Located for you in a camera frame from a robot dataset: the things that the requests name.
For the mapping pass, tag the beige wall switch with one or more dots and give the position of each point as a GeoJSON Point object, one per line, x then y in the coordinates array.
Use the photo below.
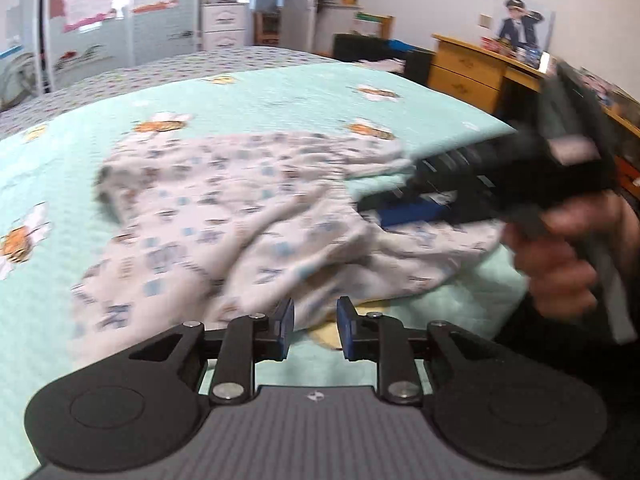
{"type": "Point", "coordinates": [485, 20]}

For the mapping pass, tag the sliding-door wardrobe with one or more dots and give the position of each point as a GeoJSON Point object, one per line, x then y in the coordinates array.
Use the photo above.
{"type": "Point", "coordinates": [150, 35]}

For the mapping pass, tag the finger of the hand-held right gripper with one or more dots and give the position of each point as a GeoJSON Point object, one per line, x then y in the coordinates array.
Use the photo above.
{"type": "Point", "coordinates": [450, 162]}
{"type": "Point", "coordinates": [415, 212]}

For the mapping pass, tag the white door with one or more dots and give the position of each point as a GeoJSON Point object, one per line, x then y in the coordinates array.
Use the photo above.
{"type": "Point", "coordinates": [300, 10]}

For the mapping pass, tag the white drawer cabinet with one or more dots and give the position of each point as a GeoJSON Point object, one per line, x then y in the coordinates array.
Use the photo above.
{"type": "Point", "coordinates": [225, 25]}

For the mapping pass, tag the uniformed figure portrait board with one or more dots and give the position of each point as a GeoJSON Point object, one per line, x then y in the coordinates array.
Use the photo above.
{"type": "Point", "coordinates": [520, 30]}

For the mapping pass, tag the white crumpled cloth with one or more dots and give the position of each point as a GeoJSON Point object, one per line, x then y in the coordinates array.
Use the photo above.
{"type": "Point", "coordinates": [382, 66]}

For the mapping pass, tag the green and white carton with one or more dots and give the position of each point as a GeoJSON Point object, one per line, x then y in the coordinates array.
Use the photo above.
{"type": "Point", "coordinates": [369, 25]}

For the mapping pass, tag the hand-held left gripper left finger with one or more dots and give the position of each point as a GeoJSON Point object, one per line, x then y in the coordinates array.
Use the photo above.
{"type": "Point", "coordinates": [282, 330]}

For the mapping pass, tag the wooden desk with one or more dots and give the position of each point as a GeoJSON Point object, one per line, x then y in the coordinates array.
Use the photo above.
{"type": "Point", "coordinates": [465, 70]}

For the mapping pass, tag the blue-bordered poster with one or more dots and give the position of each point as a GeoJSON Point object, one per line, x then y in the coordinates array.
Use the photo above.
{"type": "Point", "coordinates": [11, 20]}

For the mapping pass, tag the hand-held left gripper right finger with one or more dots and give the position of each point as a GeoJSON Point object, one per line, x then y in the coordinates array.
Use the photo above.
{"type": "Point", "coordinates": [346, 332]}

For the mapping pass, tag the person's right hand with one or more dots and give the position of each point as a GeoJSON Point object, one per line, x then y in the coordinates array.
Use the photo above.
{"type": "Point", "coordinates": [555, 270]}

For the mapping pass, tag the white letter-print pajama pants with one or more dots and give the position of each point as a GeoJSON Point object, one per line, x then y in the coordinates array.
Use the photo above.
{"type": "Point", "coordinates": [225, 210]}

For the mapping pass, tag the green bee-print quilt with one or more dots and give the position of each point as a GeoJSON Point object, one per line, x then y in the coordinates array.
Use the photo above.
{"type": "Point", "coordinates": [300, 105]}

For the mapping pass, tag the black armchair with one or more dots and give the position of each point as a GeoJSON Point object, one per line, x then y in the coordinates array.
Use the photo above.
{"type": "Point", "coordinates": [417, 65]}

